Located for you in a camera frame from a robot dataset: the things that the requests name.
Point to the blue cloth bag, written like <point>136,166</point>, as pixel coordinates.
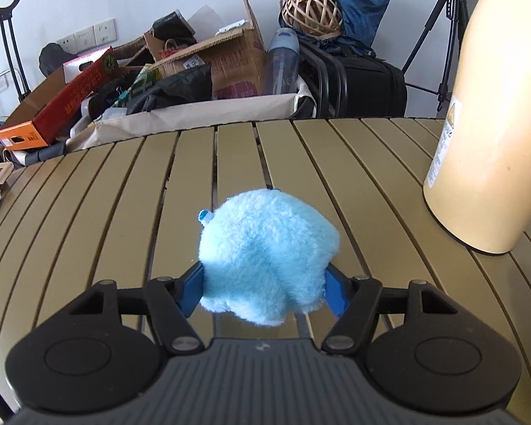
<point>363,4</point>

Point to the black bag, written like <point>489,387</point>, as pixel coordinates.
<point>55,59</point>

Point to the orange cardboard tray box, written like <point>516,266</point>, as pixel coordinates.
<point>66,102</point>

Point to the green patterned bag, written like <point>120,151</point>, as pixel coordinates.
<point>144,82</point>

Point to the open brown cardboard box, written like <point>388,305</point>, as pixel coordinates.
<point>234,66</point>

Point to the yellow thermos jug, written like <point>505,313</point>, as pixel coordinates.
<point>491,119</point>

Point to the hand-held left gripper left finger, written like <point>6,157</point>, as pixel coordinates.
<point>190,290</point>

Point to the black cloth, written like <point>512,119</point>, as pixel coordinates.
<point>177,86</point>

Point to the wicker ball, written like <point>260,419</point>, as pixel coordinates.
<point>312,11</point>

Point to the light blue fluffy plush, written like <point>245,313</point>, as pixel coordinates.
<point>265,252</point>

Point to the black fur-lined boot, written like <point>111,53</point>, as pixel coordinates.
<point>172,26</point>

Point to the beige folding wagon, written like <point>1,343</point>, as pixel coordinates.
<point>194,115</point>

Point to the grey blue water bottle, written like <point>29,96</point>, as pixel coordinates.
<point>281,62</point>

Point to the black suitcase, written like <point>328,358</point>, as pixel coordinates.
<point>363,88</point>

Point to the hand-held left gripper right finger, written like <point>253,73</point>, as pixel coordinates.
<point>336,292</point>

